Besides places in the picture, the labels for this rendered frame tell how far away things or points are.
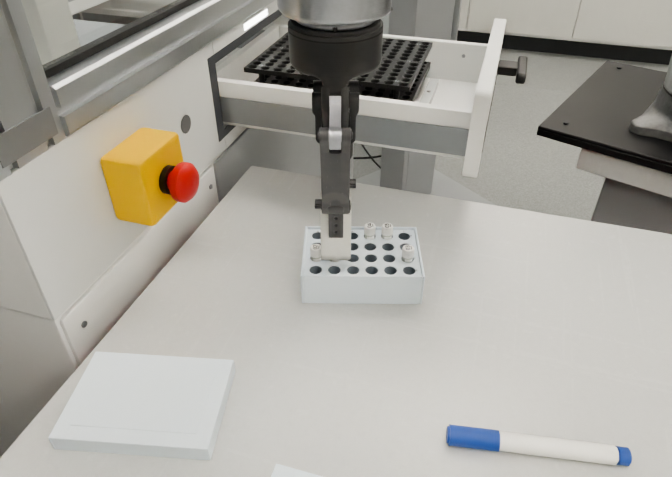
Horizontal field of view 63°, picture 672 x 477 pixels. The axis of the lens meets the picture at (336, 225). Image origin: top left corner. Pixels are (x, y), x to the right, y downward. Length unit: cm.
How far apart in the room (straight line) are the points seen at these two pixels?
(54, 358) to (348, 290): 30
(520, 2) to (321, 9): 327
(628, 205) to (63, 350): 83
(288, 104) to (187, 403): 39
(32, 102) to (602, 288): 57
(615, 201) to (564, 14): 274
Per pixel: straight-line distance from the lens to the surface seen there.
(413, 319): 56
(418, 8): 170
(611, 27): 372
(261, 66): 76
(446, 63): 89
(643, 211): 100
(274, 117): 72
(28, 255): 51
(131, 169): 54
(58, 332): 58
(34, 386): 69
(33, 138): 50
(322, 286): 55
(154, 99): 62
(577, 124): 96
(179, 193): 55
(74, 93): 52
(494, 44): 78
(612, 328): 61
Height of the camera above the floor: 116
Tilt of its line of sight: 36 degrees down
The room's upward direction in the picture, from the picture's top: straight up
